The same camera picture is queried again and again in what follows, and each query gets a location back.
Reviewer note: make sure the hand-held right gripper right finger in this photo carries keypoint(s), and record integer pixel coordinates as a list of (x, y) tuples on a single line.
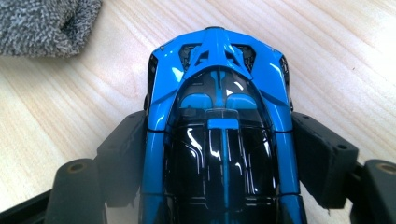
[(323, 161)]

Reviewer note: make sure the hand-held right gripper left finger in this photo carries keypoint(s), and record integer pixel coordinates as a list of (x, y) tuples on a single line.
[(118, 161)]

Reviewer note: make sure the blue and black toy car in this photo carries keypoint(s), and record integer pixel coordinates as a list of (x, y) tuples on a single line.
[(221, 140)]

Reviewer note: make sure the grey towel cloth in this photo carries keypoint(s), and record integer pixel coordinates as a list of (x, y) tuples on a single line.
[(40, 28)]

